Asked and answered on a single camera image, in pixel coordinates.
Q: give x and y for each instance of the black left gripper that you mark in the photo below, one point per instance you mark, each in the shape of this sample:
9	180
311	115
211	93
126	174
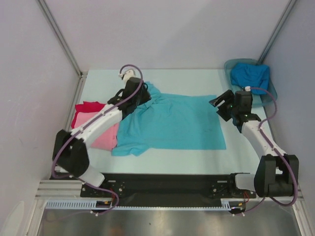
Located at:
146	96

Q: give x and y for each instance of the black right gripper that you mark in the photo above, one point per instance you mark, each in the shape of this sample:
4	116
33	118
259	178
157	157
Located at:
224	105

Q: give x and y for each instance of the light blue t-shirt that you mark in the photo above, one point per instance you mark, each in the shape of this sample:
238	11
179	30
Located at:
170	121

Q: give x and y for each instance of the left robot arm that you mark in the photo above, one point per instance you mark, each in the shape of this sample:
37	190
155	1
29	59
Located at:
71	147

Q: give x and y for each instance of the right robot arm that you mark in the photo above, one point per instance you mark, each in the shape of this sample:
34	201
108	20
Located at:
277	172

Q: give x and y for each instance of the dark blue crumpled t-shirt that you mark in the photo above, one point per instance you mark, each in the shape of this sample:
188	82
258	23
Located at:
254	76

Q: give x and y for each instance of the translucent blue plastic bin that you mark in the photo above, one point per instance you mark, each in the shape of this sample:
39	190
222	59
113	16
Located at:
258	100

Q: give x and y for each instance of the red folded t-shirt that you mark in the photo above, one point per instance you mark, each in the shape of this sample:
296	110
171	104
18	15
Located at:
85	111

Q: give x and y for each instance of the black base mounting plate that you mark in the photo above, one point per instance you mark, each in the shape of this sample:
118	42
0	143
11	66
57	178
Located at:
157	190

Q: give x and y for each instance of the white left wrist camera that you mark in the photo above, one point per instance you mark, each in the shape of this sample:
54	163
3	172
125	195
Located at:
125	76

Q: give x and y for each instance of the aluminium frame rail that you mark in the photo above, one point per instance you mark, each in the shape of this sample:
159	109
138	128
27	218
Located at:
59	189

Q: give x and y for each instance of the light blue cable duct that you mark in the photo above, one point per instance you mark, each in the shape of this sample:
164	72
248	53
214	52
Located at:
79	204

